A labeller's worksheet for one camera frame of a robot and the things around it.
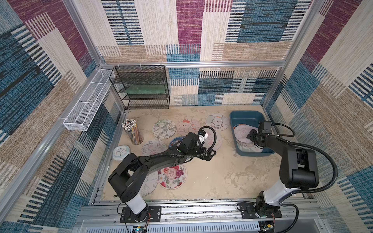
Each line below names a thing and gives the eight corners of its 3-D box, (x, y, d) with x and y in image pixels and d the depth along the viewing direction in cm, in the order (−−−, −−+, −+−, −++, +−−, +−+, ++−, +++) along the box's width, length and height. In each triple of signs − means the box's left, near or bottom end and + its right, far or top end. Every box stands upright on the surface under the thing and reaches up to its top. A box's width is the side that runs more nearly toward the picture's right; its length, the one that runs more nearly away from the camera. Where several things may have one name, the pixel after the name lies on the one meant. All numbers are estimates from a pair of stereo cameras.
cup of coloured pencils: (130, 145, 101) (120, 129, 86) (133, 135, 106) (124, 118, 91) (141, 145, 101) (133, 128, 86) (144, 135, 106) (136, 118, 91)
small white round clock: (113, 160, 95) (110, 157, 92) (117, 147, 100) (115, 144, 97) (129, 160, 95) (127, 157, 92) (132, 147, 100) (130, 144, 97)
